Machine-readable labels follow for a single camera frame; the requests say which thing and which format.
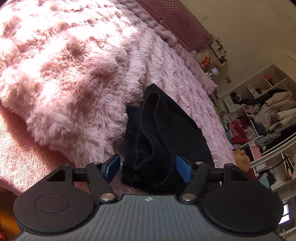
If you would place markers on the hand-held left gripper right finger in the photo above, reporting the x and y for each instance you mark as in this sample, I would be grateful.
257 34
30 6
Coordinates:
185 171

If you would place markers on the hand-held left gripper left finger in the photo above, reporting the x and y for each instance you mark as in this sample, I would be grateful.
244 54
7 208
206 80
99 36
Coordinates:
111 168

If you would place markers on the black pants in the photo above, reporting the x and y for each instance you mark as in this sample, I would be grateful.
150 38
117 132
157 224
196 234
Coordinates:
157 129

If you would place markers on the brown teddy bear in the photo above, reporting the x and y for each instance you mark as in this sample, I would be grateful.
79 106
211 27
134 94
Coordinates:
241 161

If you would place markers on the pink terry bed sheet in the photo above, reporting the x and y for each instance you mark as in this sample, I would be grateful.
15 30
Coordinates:
27 157

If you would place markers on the white bedside lamp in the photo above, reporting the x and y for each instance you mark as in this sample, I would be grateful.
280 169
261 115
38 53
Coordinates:
214 72

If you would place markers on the pile of clothes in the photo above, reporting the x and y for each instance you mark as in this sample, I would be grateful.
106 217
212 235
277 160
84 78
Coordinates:
272 113

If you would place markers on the pink fluffy blanket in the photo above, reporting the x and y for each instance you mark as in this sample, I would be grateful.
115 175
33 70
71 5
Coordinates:
69 69

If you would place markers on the red snack bag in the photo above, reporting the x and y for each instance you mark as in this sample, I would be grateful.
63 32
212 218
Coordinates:
205 61

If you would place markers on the pale pink fleece quilt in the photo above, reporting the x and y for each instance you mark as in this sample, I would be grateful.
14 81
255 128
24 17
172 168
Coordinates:
175 48

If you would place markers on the white shelving unit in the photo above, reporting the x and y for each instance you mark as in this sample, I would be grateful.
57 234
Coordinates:
277 71

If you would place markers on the pink quilted headboard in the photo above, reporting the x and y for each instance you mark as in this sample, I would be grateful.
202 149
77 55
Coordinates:
185 25

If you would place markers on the wall outlet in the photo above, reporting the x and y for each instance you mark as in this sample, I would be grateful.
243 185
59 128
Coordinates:
228 79

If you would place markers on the white wall shelf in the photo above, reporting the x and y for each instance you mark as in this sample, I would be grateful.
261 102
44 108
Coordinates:
218 52

